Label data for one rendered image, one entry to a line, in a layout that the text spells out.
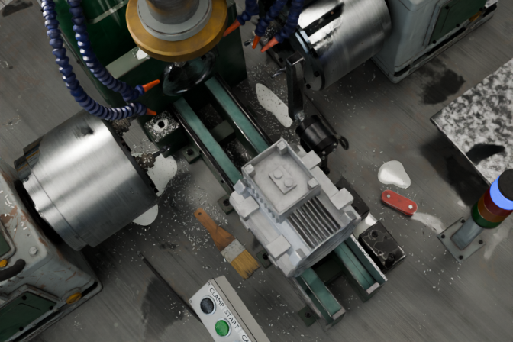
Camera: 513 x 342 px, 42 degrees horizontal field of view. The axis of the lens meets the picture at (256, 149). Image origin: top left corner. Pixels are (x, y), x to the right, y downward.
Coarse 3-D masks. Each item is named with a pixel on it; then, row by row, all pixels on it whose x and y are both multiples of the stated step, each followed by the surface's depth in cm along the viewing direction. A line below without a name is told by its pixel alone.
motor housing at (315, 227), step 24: (336, 192) 131; (264, 216) 130; (312, 216) 126; (336, 216) 127; (264, 240) 130; (288, 240) 127; (312, 240) 125; (336, 240) 139; (288, 264) 128; (312, 264) 138
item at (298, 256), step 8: (296, 152) 132; (240, 184) 130; (240, 192) 130; (344, 216) 126; (352, 216) 127; (344, 224) 127; (352, 232) 139; (296, 256) 124; (304, 256) 125; (296, 264) 125
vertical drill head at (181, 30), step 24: (144, 0) 115; (168, 0) 106; (192, 0) 110; (216, 0) 117; (144, 24) 114; (168, 24) 113; (192, 24) 113; (216, 24) 115; (144, 48) 115; (168, 48) 114; (192, 48) 113; (216, 48) 126
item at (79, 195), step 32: (64, 128) 131; (96, 128) 128; (128, 128) 139; (32, 160) 127; (64, 160) 126; (96, 160) 126; (128, 160) 127; (32, 192) 125; (64, 192) 125; (96, 192) 126; (128, 192) 129; (64, 224) 127; (96, 224) 129
